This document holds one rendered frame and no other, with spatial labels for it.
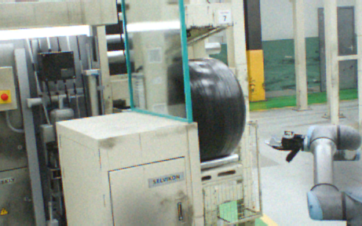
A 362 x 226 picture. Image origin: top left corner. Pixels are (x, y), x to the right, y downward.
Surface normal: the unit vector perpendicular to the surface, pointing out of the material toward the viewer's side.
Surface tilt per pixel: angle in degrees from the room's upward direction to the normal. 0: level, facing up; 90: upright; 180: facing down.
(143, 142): 90
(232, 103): 80
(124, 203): 90
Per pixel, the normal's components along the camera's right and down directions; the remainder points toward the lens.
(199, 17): 0.47, 0.10
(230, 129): 0.47, 0.40
